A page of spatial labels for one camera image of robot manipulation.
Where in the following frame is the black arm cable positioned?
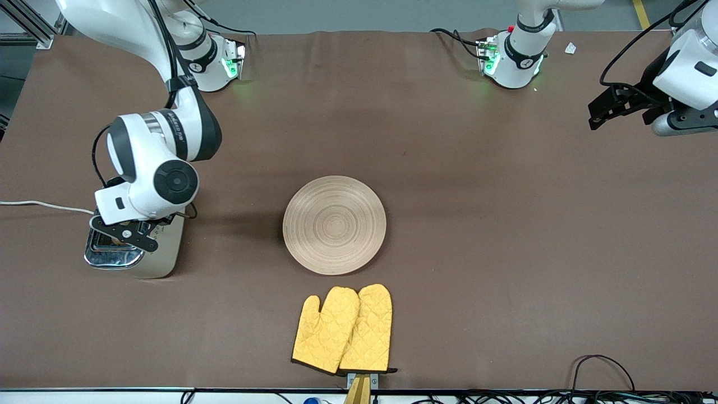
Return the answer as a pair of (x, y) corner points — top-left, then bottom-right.
(599, 0), (705, 89)
(91, 0), (198, 221)

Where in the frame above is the chrome two-slot toaster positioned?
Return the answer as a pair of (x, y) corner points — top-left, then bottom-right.
(84, 209), (186, 279)

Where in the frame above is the black left base cable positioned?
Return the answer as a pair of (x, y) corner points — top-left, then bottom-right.
(431, 28), (484, 59)

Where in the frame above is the round wooden plate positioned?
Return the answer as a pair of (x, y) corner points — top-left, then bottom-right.
(282, 176), (387, 276)

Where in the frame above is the black right base cable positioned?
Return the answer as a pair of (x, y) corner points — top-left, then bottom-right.
(185, 0), (257, 38)

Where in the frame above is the wooden stick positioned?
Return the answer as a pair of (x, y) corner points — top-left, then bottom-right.
(343, 375), (372, 404)

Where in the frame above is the yellow quilted oven mitt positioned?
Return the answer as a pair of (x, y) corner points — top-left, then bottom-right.
(338, 283), (398, 374)
(291, 287), (360, 375)

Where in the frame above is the brown table cover sheet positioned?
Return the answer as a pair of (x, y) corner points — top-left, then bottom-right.
(0, 29), (718, 391)

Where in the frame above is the looped black cable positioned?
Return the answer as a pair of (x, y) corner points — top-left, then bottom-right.
(571, 355), (636, 393)

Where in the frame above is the black base cable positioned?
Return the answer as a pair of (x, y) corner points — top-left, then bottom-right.
(185, 0), (257, 38)
(431, 28), (484, 59)

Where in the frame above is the black cable bundle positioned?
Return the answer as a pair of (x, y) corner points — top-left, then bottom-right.
(415, 391), (718, 404)

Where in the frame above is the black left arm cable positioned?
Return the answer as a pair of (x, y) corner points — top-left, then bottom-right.
(599, 0), (705, 89)

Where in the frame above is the white toaster power cable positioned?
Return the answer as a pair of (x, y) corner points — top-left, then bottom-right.
(0, 200), (95, 215)

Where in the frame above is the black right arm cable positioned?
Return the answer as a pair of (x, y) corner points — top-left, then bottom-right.
(91, 0), (198, 221)

